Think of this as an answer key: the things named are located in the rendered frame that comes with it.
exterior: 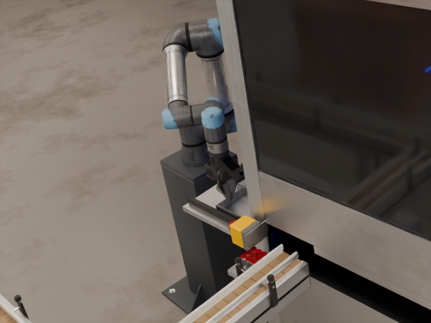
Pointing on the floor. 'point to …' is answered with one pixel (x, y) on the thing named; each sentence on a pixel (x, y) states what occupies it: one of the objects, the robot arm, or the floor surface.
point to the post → (243, 116)
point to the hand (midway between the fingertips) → (231, 198)
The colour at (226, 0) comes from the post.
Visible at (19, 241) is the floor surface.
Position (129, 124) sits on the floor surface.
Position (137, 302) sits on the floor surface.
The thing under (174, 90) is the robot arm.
